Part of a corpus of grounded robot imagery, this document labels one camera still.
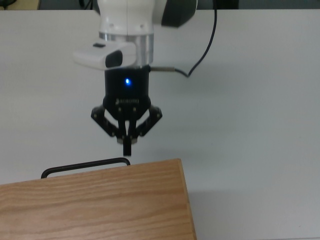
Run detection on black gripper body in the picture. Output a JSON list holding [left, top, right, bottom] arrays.
[[102, 65, 152, 124]]

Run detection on black drawer handle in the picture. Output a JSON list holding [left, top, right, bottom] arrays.
[[40, 156, 132, 180]]

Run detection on wooden cabinet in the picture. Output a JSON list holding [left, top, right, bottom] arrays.
[[0, 157, 198, 240]]

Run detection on black cable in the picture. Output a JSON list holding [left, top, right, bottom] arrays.
[[149, 9, 219, 78]]

